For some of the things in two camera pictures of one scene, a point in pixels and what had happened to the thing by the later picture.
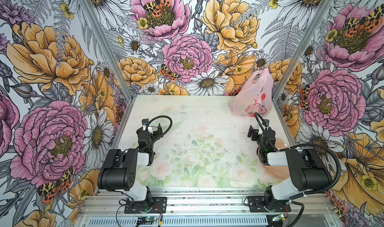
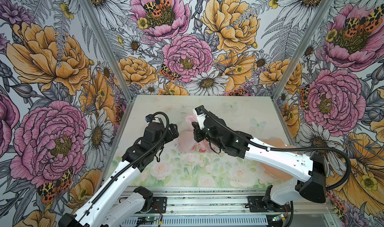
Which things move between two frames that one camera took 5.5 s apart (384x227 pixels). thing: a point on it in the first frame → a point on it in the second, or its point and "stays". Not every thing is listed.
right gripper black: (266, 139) → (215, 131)
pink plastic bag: (255, 96) → (187, 141)
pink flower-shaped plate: (281, 172) stays
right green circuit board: (279, 217) stays
